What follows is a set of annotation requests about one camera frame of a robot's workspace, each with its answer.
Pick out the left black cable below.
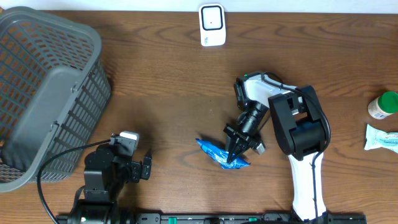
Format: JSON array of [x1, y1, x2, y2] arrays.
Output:
[[36, 139, 112, 224]]

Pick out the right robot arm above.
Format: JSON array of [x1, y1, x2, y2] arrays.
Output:
[[224, 72, 331, 223]]

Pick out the grey plastic basket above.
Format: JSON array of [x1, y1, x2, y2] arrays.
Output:
[[1, 7, 111, 192]]

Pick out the blue Oreo cookie pack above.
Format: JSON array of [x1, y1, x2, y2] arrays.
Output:
[[196, 139, 250, 169]]

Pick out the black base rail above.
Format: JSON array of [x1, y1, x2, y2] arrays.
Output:
[[55, 212, 368, 224]]

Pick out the green lid jar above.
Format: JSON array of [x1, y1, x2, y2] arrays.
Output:
[[368, 91, 397, 119]]

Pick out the white barcode scanner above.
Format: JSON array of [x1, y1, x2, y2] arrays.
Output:
[[198, 3, 226, 47]]

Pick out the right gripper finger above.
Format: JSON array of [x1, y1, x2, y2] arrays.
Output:
[[226, 133, 238, 164], [231, 142, 250, 161]]

